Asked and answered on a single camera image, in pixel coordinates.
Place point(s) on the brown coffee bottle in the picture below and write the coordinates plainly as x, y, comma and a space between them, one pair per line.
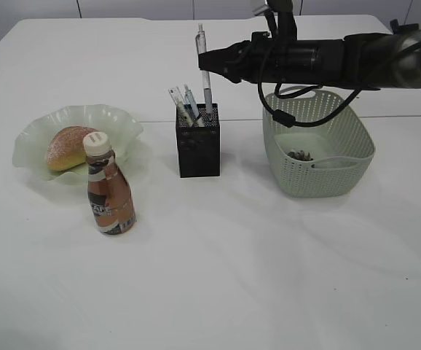
108, 191

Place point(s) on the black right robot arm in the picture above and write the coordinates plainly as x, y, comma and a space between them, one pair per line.
372, 61

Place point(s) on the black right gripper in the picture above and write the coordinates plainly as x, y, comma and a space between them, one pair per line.
246, 60

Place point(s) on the pale green woven basket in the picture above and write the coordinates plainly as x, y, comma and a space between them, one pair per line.
342, 150

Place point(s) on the black mesh pen holder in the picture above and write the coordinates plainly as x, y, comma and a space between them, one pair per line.
199, 152

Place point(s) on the light blue pen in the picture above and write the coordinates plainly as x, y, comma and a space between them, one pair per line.
190, 98

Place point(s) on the paper ball grey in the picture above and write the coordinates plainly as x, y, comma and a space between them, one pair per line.
305, 156

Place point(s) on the cream green ballpoint pen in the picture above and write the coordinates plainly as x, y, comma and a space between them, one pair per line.
198, 121

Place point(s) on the paper ball pink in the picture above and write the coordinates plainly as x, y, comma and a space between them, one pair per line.
296, 154

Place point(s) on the sugared bread roll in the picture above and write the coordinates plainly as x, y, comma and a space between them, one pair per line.
66, 150

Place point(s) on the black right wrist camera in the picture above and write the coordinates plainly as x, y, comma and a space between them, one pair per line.
279, 17

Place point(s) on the clear plastic ruler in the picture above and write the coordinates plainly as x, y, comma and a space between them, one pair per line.
178, 100

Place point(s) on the pale green wavy plate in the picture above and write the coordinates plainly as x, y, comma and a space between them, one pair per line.
32, 143

